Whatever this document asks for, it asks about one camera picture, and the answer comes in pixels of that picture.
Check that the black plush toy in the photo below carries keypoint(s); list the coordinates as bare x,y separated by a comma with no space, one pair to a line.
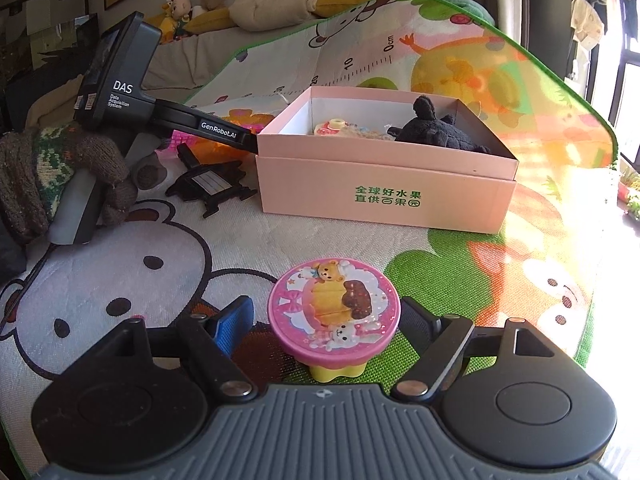
440,130

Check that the pink cardboard box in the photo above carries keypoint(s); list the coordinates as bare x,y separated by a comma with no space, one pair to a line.
380,185

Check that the beige plush pillow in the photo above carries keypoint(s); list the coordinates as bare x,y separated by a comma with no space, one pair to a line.
275,7

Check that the person's left hand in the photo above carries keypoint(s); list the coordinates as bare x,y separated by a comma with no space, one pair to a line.
45,175

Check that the pink plastic toy basket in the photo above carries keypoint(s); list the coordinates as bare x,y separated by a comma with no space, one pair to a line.
180,141

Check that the small pink yellow toy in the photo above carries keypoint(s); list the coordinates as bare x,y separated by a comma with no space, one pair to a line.
331,126

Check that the yellow plush cushion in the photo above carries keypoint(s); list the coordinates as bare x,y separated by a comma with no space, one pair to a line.
212,22
350,0

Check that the black solar panel toy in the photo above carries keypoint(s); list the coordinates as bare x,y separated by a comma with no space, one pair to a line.
210,182

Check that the beige knitted wrist warmer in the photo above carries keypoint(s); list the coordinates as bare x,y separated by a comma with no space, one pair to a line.
367,132

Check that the orange plastic toy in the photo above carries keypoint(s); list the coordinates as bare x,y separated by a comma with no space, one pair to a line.
215,149

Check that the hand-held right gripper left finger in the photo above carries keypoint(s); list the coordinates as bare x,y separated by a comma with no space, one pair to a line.
232,320

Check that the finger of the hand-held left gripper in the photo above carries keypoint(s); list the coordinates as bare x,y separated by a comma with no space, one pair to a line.
249,141

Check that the colourful plush doll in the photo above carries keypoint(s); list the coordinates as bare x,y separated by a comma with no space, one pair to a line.
176,15

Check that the grey bed sheet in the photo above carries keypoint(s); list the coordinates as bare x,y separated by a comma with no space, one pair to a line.
185,65

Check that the round pink toy table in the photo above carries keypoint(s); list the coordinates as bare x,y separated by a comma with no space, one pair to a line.
332,305

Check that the printed cartoon play mat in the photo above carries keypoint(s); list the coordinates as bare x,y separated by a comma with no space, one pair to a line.
125,255

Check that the small potted plant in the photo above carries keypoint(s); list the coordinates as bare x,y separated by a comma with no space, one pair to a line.
630,192

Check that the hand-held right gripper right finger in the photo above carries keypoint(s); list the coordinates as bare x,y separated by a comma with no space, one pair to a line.
417,322

